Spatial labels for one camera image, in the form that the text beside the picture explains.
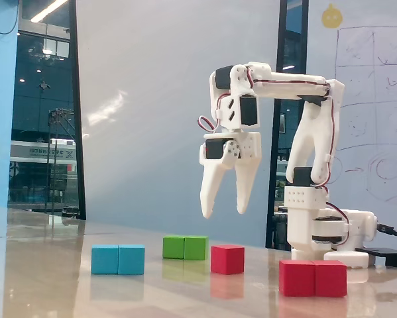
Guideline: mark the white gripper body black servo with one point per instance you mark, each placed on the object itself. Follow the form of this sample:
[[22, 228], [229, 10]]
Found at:
[[250, 146]]

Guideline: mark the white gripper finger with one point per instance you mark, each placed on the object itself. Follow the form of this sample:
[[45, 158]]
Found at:
[[213, 189], [247, 182]]

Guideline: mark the small red cube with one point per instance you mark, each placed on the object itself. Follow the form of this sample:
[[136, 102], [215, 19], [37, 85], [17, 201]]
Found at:
[[227, 260]]

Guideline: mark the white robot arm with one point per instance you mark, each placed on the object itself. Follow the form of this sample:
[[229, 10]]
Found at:
[[294, 86]]

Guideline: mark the long green block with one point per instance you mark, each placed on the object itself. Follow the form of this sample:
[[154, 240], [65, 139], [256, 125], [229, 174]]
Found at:
[[185, 247]]

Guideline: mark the long red block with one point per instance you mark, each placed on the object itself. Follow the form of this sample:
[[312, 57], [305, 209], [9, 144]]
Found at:
[[312, 278]]

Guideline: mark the long blue block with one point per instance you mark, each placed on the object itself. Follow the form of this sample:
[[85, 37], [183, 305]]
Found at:
[[118, 260]]

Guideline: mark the yellow round sticker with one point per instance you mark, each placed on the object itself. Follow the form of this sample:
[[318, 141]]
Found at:
[[332, 18]]

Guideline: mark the black power adapter box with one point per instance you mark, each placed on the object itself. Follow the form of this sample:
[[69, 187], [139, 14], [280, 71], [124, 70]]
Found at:
[[383, 253]]

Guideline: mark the dark metal lattice tower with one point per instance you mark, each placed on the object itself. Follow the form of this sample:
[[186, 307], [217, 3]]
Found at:
[[60, 112]]

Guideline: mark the ceiling light strip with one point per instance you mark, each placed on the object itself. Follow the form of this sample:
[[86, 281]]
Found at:
[[47, 11]]

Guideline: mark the black window frame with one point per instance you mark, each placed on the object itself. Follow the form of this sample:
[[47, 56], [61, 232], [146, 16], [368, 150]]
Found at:
[[282, 33]]

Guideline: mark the slim black frame post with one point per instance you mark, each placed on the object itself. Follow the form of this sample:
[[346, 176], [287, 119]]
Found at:
[[76, 99]]

